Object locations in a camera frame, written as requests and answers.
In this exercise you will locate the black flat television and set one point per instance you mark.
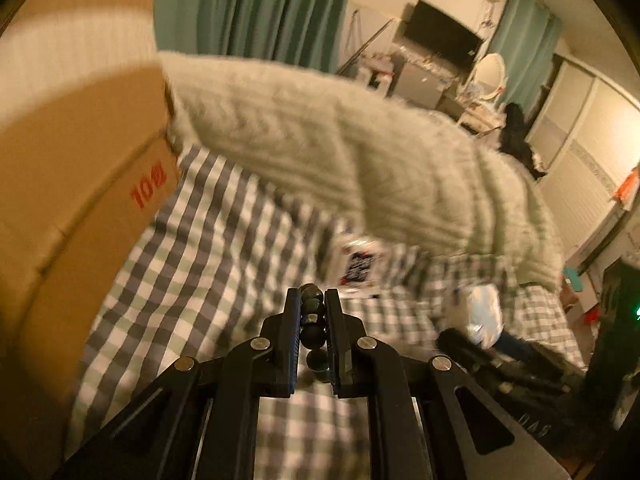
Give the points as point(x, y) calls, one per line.
point(442, 32)

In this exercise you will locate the dark hanging clothing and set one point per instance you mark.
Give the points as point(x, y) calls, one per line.
point(520, 135)

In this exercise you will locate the brown cardboard box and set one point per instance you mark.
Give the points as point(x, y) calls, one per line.
point(75, 160)

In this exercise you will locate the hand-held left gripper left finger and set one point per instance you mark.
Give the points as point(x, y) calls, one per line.
point(290, 332)

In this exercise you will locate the thin metal stand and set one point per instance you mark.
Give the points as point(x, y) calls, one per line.
point(367, 42)

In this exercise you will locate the pale green knitted blanket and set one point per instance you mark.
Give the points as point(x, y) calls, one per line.
point(350, 160)

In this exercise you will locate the narrow teal curtain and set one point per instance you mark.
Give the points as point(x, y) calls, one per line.
point(527, 45)

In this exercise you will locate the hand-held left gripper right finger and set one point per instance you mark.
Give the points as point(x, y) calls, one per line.
point(336, 342)

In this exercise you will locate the white dressing table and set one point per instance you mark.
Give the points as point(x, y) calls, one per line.
point(480, 112)

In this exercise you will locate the grey mini fridge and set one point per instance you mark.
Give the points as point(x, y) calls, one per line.
point(417, 82)

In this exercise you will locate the grey checked bed sheet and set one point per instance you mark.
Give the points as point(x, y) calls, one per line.
point(200, 270)

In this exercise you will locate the white packet dark print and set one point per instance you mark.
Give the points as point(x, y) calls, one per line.
point(357, 265)

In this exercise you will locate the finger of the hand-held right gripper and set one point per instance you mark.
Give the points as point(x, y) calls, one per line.
point(467, 350)
point(550, 357)

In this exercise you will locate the white oval vanity mirror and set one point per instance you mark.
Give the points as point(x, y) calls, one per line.
point(489, 75)

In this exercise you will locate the wide teal curtain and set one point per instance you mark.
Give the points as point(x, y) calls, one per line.
point(260, 10)

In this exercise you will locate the small teal box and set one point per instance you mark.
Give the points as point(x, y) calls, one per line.
point(572, 280)

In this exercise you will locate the white sliding wardrobe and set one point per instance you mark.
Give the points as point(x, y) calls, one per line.
point(590, 135)

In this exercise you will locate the orange paper decoration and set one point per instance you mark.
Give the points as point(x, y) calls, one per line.
point(629, 187)

